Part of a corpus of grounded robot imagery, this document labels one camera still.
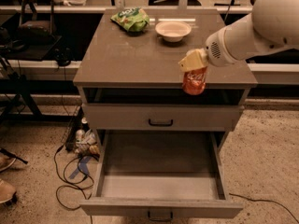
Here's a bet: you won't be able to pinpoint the open grey middle drawer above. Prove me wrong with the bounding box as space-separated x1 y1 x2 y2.
80 131 243 221

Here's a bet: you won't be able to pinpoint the closed grey top drawer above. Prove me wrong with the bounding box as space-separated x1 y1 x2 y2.
82 104 243 132

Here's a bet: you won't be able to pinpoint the white bowl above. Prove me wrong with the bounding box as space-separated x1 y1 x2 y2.
155 21 192 43

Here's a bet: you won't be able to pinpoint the black headphones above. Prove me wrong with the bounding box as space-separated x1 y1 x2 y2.
54 48 72 67

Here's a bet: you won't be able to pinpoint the black floor cable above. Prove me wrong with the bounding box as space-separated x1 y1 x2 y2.
229 192 299 224
53 144 95 224

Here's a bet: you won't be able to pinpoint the tan shoe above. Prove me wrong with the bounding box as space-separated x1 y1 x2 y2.
0 155 16 172
0 179 17 203

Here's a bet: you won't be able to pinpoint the green chip bag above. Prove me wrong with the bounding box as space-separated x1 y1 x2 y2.
110 7 150 33

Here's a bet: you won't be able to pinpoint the black floor cable right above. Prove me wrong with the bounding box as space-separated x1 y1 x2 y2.
229 192 299 224

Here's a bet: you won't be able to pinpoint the grey drawer cabinet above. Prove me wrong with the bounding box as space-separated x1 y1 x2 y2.
74 7 257 146

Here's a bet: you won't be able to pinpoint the black bag on shelf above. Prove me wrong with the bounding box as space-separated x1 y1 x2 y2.
17 0 55 45

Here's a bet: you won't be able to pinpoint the pile of bottles and snacks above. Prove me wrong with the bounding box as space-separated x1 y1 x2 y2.
75 117 100 156

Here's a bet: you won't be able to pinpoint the orange soda can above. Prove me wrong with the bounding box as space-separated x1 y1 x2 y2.
182 67 207 95

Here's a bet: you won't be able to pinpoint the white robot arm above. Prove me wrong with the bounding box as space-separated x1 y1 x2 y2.
178 0 299 72

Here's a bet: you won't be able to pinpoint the tan shoe upper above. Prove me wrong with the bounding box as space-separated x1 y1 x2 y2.
0 155 16 172

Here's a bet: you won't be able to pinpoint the black floor cable left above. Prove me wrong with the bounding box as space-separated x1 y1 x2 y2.
53 144 95 224

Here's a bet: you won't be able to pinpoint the tan shoe lower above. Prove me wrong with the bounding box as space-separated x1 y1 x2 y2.
0 179 17 203

